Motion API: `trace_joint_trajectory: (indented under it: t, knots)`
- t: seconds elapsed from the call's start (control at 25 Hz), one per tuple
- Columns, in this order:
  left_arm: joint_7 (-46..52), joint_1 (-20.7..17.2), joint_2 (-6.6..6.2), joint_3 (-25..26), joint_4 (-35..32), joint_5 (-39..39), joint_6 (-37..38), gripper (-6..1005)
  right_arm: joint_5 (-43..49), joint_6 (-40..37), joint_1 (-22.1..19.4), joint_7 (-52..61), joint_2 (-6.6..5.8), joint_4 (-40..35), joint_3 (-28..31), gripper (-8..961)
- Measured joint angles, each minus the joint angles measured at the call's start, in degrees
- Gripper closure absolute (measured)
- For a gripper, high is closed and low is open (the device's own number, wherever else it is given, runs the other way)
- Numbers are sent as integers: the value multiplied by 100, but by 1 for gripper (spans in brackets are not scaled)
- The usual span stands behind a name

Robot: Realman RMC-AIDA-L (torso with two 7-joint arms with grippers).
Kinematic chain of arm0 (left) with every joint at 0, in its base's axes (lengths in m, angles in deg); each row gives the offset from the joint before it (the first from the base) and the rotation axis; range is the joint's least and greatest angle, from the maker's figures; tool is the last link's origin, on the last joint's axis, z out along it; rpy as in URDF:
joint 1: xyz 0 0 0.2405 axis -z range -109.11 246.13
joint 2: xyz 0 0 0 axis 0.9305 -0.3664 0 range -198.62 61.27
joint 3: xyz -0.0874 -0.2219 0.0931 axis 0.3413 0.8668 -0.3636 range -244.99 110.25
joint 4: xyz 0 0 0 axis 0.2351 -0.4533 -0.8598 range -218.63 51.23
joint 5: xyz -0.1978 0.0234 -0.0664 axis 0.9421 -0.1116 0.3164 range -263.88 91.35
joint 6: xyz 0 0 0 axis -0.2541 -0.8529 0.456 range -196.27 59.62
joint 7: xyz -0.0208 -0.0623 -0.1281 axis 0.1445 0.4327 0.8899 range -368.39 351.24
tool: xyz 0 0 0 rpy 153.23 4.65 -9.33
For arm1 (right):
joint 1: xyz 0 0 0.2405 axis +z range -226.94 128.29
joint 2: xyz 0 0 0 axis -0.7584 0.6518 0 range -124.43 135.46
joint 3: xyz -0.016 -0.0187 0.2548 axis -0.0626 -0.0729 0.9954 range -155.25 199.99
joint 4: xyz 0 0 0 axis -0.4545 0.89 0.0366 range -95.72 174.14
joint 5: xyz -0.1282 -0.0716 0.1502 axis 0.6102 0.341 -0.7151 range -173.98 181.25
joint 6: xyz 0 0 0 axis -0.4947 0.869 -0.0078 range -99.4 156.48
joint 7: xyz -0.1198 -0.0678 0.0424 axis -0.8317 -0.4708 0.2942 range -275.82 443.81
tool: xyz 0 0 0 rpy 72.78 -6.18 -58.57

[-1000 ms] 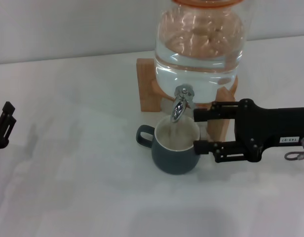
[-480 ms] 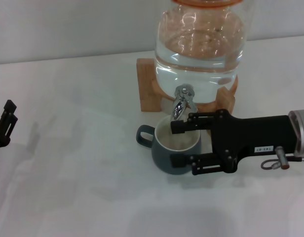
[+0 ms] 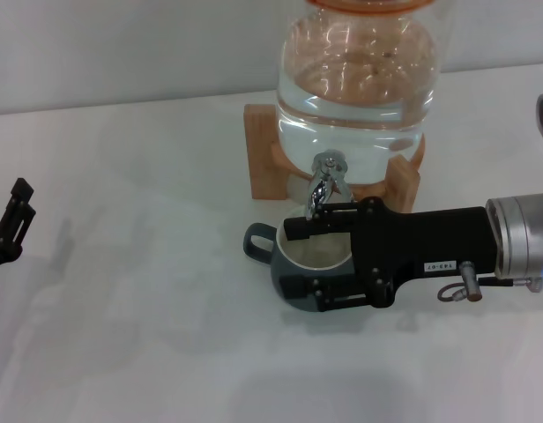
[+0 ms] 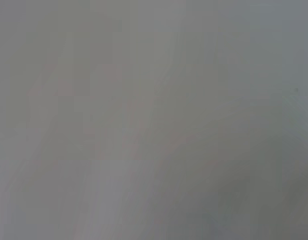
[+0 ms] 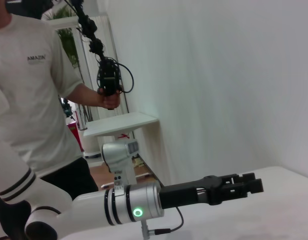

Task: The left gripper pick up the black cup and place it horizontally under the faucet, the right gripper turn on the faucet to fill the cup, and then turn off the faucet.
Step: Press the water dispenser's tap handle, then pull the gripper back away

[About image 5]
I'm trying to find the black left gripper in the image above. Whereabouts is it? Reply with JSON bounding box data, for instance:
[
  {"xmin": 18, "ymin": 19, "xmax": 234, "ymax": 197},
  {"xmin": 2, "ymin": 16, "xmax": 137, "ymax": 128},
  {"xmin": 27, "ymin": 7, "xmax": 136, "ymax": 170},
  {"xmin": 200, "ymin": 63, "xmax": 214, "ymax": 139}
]
[{"xmin": 158, "ymin": 172, "xmax": 265, "ymax": 210}]

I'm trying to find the black teleoperation arm with handle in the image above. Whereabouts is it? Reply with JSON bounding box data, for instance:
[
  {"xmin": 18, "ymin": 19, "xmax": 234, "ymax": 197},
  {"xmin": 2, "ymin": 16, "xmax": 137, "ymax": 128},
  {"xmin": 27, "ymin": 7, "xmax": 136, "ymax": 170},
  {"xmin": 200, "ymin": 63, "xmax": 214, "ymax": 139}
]
[{"xmin": 63, "ymin": 0, "xmax": 134, "ymax": 111}]

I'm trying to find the person left forearm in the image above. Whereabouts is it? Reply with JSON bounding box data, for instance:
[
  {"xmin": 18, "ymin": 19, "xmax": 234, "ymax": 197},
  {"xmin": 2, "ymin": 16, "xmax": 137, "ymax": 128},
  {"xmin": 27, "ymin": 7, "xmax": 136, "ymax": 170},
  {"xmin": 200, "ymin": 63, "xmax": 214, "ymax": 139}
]
[{"xmin": 65, "ymin": 83, "xmax": 103, "ymax": 109}]

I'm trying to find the person left hand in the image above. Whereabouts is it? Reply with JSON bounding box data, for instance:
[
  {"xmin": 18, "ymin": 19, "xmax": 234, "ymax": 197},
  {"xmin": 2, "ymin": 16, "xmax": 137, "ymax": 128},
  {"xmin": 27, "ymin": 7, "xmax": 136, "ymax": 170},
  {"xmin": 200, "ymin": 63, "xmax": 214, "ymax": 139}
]
[{"xmin": 97, "ymin": 84, "xmax": 125, "ymax": 110}]

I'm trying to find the white side table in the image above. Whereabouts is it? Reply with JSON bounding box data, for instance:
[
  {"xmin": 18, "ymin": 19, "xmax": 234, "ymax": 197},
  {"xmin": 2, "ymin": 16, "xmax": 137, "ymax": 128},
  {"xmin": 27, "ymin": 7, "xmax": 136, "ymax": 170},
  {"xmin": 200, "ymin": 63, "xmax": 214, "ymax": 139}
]
[{"xmin": 82, "ymin": 111, "xmax": 161, "ymax": 180}]

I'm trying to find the red box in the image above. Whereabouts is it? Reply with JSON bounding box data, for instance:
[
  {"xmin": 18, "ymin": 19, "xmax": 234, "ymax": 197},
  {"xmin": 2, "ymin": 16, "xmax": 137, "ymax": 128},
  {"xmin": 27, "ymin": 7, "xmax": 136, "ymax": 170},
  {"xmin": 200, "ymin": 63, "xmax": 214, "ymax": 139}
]
[{"xmin": 65, "ymin": 121, "xmax": 85, "ymax": 153}]

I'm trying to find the green potted plant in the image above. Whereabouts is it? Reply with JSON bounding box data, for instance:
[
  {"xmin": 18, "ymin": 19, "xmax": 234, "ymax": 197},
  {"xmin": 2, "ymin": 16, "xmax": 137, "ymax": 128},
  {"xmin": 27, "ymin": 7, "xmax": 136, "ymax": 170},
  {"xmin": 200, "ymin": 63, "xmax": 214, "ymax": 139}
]
[{"xmin": 42, "ymin": 4, "xmax": 81, "ymax": 69}]

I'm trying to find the person in white t-shirt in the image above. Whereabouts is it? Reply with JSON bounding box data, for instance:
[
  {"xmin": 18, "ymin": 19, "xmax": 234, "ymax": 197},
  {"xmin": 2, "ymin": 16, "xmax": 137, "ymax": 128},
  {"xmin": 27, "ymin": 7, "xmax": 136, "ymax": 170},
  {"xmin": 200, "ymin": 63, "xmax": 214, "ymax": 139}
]
[{"xmin": 0, "ymin": 0, "xmax": 99, "ymax": 201}]

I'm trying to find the black camera cable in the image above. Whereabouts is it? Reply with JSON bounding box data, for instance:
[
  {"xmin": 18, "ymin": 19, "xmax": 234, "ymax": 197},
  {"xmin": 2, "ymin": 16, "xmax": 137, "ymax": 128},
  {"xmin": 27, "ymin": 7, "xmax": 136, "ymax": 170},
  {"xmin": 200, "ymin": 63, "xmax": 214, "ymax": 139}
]
[{"xmin": 146, "ymin": 206, "xmax": 184, "ymax": 236}]

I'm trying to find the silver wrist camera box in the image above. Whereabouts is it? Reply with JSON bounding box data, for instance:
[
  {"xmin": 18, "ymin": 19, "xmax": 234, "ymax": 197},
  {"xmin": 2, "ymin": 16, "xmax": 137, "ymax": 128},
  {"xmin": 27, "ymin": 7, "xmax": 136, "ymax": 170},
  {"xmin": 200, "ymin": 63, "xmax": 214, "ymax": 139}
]
[{"xmin": 101, "ymin": 139, "xmax": 140, "ymax": 188}]

